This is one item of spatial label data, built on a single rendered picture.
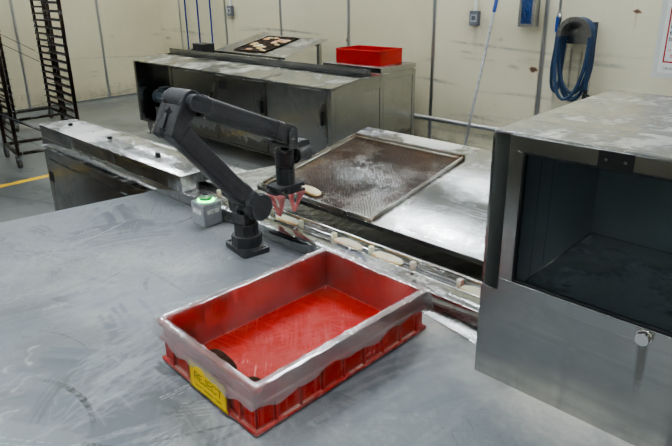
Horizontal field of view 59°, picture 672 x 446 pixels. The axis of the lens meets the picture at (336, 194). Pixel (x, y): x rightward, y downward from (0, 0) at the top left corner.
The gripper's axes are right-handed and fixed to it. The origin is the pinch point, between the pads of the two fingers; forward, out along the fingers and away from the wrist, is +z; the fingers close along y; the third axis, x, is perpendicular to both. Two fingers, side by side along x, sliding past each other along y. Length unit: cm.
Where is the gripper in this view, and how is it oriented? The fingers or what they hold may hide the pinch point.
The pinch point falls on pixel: (286, 211)
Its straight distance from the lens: 182.1
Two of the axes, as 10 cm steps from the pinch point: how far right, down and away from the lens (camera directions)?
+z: 0.1, 9.4, 3.3
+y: -7.0, 2.5, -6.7
